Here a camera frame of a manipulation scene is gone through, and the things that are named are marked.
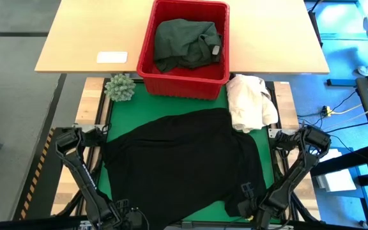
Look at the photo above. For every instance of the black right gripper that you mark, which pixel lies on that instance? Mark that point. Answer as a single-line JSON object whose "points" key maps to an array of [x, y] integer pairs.
{"points": [[251, 209]]}

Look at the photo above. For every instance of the wooden side board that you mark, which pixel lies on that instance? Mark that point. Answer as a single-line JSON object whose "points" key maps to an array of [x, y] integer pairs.
{"points": [[88, 105], [284, 102]]}

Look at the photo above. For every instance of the white rectangular pad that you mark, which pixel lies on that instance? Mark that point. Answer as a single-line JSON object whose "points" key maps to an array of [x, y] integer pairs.
{"points": [[112, 57]]}

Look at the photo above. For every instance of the dark green garment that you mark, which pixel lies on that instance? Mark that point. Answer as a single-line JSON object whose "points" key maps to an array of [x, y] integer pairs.
{"points": [[184, 44]]}

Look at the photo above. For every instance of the cream garment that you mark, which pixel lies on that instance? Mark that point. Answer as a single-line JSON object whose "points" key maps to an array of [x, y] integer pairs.
{"points": [[251, 102]]}

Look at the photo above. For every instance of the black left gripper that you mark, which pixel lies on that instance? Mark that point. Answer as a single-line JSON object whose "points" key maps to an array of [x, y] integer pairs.
{"points": [[133, 220]]}

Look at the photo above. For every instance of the black desk foot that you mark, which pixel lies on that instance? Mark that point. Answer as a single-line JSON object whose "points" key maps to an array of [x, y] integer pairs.
{"points": [[340, 82]]}

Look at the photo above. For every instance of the black table frame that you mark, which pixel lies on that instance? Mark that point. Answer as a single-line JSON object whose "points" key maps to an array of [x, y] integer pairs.
{"points": [[105, 108]]}

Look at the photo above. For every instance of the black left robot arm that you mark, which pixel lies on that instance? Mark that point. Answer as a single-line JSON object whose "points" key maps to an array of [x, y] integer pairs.
{"points": [[85, 179]]}

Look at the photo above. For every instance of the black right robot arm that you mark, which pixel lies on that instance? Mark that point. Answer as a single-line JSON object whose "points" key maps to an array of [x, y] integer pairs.
{"points": [[299, 169]]}

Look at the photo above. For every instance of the red plastic bin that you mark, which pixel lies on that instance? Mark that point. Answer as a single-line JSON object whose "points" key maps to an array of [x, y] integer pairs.
{"points": [[184, 86]]}

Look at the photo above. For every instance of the artificial green potted plant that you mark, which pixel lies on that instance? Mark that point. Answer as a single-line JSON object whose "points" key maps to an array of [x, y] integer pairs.
{"points": [[120, 87]]}

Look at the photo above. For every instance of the black hazard-striped plate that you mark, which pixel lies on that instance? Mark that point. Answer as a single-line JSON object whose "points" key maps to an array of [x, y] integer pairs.
{"points": [[40, 179]]}

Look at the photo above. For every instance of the white box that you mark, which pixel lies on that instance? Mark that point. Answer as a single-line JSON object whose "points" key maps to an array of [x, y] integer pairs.
{"points": [[337, 182]]}

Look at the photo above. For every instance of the grey garment tag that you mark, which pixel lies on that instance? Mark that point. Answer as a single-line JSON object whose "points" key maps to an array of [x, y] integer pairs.
{"points": [[216, 50]]}

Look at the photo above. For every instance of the light wooden desk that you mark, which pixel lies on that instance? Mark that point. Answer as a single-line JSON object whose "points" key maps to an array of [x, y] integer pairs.
{"points": [[75, 32]]}

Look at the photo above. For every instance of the black garment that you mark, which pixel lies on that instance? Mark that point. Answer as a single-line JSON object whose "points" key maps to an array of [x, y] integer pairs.
{"points": [[184, 166]]}

